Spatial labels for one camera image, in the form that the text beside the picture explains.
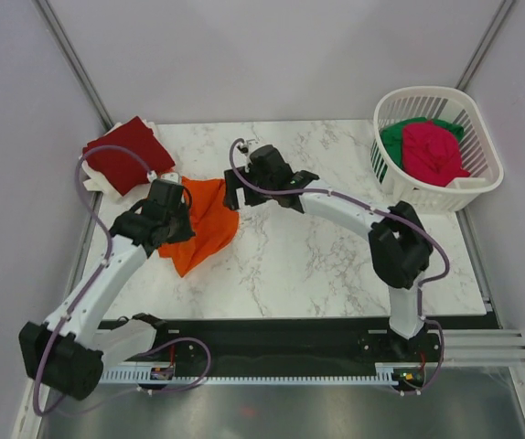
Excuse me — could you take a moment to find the metal corner post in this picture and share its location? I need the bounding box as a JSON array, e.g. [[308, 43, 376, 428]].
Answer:
[[455, 0, 519, 91], [33, 0, 114, 129]]

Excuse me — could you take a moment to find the white plastic laundry basket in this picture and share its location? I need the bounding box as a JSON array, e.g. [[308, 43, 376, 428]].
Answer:
[[370, 86, 504, 214]]

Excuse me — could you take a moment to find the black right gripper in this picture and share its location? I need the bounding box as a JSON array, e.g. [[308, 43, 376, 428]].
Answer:
[[222, 166, 275, 211]]

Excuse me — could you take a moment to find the green t shirt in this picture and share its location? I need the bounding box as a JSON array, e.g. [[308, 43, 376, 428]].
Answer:
[[380, 117, 465, 169]]

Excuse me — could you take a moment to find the aluminium rail frame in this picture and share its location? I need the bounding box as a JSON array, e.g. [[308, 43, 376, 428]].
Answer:
[[444, 329, 525, 368]]

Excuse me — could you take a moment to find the white slotted cable duct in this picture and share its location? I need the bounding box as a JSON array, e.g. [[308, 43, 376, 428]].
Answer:
[[99, 362, 422, 387]]

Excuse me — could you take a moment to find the magenta t shirt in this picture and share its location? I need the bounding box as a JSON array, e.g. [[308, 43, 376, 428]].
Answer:
[[402, 120, 470, 187]]

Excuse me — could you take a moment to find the folded dark red t shirt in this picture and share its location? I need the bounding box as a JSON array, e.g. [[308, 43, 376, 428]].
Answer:
[[82, 116, 176, 196]]

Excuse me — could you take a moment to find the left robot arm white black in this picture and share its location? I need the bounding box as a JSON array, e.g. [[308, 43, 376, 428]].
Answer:
[[18, 173, 194, 401]]

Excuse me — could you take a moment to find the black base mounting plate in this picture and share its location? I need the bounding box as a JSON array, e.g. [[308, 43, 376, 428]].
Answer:
[[92, 316, 442, 379]]

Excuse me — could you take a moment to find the metal corner post left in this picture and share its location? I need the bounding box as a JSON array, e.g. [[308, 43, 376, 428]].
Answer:
[[33, 0, 114, 129]]

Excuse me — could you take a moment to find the metal corner post right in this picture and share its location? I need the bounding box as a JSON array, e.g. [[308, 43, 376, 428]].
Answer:
[[455, 0, 519, 91]]

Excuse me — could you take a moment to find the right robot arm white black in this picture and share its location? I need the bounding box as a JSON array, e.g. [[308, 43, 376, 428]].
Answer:
[[223, 138, 433, 360]]

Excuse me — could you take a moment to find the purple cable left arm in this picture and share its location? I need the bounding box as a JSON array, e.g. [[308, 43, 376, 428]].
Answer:
[[31, 145, 212, 417]]

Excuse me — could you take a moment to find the orange t shirt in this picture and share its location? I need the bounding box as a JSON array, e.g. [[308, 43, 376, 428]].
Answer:
[[158, 177, 240, 277]]

